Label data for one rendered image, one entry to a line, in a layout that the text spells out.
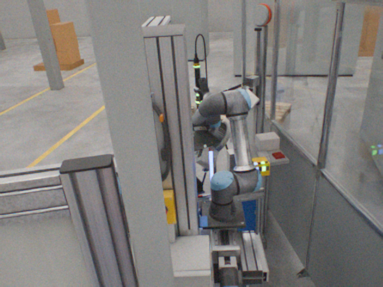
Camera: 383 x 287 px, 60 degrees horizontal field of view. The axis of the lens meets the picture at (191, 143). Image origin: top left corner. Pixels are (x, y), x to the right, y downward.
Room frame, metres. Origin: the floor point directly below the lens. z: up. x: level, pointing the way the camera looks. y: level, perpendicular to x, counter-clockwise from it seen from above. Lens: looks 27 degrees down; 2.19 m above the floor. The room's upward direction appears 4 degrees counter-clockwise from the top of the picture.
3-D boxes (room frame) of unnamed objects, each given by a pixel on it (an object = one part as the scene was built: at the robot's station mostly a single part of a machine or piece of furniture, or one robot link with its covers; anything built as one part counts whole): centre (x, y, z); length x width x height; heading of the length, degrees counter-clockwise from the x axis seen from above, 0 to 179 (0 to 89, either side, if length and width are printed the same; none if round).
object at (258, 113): (2.67, -0.61, 0.90); 0.08 x 0.06 x 1.80; 42
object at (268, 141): (2.45, -0.63, 0.92); 0.17 x 0.16 x 0.11; 97
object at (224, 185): (1.42, -0.15, 1.20); 0.13 x 0.12 x 0.14; 103
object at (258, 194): (1.82, -0.02, 0.82); 0.90 x 0.04 x 0.08; 97
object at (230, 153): (2.45, -0.38, 0.73); 0.15 x 0.09 x 0.22; 97
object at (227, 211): (1.42, -0.14, 1.09); 0.15 x 0.15 x 0.10
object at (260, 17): (2.67, -0.61, 1.88); 0.16 x 0.07 x 0.16; 42
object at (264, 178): (2.37, -0.61, 0.42); 0.04 x 0.04 x 0.83; 7
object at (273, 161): (2.37, -0.61, 0.85); 0.36 x 0.24 x 0.03; 7
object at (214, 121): (1.92, -0.14, 1.38); 0.11 x 0.08 x 0.11; 103
